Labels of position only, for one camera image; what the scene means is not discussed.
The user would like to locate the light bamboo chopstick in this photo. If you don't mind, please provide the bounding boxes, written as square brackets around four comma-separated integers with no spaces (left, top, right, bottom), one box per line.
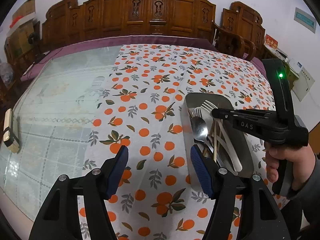
[213,120,217,162]

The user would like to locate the dark brown chopstick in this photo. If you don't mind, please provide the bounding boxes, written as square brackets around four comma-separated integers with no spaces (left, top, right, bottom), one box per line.
[202,121,215,156]

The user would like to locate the white plastic fork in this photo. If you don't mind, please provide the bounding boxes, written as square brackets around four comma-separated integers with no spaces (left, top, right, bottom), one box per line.
[200,100,243,172]

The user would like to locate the large metal spoon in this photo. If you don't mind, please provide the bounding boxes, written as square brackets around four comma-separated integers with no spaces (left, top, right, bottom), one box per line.
[190,116,217,161]

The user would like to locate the metal fork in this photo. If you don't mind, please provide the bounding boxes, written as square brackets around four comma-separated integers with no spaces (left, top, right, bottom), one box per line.
[192,107,213,129]

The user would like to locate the person's right forearm grey sleeve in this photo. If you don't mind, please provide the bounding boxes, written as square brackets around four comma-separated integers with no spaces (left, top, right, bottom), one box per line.
[288,155,319,231]

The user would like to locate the person's right hand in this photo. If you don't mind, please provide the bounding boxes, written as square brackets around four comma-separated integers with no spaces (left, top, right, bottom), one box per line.
[264,142,316,191]

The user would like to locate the wooden side table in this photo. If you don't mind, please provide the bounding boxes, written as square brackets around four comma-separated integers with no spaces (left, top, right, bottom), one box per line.
[262,44,299,91]

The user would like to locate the metal rectangular tray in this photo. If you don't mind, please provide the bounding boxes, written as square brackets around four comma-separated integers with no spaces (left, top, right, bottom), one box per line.
[183,93,255,192]

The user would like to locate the purple armchair cushion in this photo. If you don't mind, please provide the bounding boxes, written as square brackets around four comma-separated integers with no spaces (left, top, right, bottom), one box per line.
[251,57,267,77]

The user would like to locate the red sign card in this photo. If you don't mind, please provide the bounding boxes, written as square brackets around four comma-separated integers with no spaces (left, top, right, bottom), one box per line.
[265,34,278,49]

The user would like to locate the carved wooden armchair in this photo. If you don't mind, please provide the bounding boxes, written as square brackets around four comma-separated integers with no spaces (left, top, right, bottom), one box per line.
[213,1,265,61]

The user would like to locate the orange-print tablecloth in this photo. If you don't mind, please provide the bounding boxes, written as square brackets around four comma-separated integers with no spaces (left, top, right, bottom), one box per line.
[78,44,274,239]

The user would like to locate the carved wooden sofa bench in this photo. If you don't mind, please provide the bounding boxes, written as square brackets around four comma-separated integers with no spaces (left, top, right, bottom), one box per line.
[42,0,216,49]

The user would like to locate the stacked cardboard boxes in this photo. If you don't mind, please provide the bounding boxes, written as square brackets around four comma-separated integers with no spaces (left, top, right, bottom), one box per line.
[4,0,37,62]

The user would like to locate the white panel leaning on wall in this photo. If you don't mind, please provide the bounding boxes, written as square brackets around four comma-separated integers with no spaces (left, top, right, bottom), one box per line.
[293,67,315,101]

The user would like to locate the wall electrical panel box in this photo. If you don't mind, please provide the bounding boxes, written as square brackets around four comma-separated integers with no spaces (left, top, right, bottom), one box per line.
[294,8,317,33]

